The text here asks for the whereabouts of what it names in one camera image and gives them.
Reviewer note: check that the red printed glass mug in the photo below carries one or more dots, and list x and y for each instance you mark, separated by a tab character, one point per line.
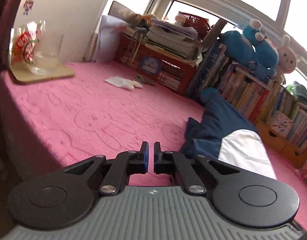
21	45

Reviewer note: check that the white printed cardboard box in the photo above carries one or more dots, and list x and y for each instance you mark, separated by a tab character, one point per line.
279	123

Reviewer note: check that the row of yellow green books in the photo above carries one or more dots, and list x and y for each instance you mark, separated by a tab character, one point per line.
301	120

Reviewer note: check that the crumpled white tissue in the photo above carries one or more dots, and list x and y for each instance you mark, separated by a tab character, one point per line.
121	81

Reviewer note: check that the small wall sticker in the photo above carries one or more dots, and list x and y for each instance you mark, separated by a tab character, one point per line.
28	7

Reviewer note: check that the blue plush toy white ears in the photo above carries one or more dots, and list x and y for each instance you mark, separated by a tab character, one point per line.
236	45

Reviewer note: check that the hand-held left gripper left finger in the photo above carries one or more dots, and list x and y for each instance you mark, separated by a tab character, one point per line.
145	160

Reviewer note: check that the wooden coaster board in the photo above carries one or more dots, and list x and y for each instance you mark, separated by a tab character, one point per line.
61	73

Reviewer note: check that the pink white rabbit plush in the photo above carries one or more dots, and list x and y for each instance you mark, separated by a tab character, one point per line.
288	57

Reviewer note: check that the wooden drawer organizer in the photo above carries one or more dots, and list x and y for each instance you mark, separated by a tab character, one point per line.
271	135

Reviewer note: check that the pink rabbit-print blanket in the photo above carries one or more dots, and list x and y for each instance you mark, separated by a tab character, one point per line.
93	117

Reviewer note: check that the stack of green cloths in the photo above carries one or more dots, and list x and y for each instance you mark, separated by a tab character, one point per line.
302	92

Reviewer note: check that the blue pompom ball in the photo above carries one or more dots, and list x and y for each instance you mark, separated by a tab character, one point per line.
209	92

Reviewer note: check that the white paper bag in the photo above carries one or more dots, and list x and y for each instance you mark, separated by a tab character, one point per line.
106	40

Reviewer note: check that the clear glass cup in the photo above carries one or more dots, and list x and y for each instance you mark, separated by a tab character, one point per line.
51	52

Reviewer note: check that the grid cutting mat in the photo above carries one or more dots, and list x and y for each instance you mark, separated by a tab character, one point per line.
121	11

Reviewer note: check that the cardboard tube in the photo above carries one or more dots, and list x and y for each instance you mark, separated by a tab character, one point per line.
216	30

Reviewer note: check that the stack of papers and booklets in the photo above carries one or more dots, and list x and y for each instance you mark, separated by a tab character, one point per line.
168	40

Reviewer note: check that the navy and white jacket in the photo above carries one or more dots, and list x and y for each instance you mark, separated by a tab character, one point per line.
218	120

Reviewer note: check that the large red plastic basket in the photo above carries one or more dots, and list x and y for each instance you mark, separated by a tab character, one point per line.
168	75

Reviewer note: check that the row of tall colourful books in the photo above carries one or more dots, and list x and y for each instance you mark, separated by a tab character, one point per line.
243	90

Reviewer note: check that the small red plastic basket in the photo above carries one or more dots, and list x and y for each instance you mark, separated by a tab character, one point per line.
196	22

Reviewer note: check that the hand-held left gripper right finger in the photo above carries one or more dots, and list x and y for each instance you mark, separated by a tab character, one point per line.
156	160

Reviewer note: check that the small grey object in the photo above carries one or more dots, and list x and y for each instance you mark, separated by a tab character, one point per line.
144	80

